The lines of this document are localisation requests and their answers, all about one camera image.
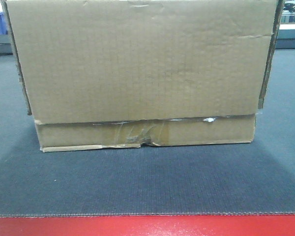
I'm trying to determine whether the red conveyor front edge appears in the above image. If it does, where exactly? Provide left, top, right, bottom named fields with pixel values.
left=0, top=215, right=295, bottom=236

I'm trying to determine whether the dark grey conveyor belt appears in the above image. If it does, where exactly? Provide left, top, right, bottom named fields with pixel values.
left=0, top=50, right=295, bottom=216

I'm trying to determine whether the brown cardboard carton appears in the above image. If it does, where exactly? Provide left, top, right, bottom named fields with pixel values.
left=2, top=0, right=284, bottom=152

